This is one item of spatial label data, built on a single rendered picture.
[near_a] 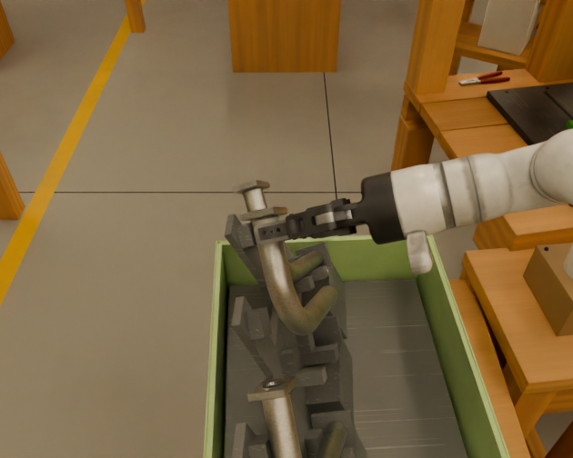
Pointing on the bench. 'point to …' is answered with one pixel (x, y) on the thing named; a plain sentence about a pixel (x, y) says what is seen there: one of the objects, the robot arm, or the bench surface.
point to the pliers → (485, 79)
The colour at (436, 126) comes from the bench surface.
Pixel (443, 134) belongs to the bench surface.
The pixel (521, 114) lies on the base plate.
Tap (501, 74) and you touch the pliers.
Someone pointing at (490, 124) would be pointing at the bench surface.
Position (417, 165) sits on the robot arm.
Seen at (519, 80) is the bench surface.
